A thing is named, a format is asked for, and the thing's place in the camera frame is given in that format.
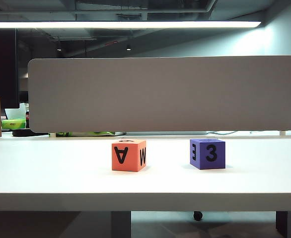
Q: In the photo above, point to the black round flat object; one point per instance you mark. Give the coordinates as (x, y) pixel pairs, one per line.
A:
(23, 133)

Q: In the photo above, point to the green printed plastic bag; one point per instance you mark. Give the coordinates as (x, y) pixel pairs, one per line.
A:
(86, 134)

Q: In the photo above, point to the dark red-label bottle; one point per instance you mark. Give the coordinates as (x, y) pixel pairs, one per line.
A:
(27, 119)

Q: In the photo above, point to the long ceiling light strip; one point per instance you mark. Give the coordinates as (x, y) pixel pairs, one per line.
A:
(123, 24)

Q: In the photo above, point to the purple foam letter block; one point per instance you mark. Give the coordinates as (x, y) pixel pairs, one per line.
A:
(207, 154)

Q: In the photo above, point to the green tissue box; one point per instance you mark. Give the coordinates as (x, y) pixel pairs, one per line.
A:
(13, 123)

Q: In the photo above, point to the grey desk divider panel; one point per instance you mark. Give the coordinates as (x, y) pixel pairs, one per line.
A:
(165, 94)

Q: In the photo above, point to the dark table leg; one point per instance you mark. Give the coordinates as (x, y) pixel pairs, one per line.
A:
(281, 223)

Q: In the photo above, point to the grey table leg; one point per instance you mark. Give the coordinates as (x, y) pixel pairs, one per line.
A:
(121, 224)

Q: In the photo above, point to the orange foam letter block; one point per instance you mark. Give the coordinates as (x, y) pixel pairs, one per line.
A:
(125, 156)

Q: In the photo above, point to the black chair caster wheel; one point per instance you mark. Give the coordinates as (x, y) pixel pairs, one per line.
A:
(197, 215)

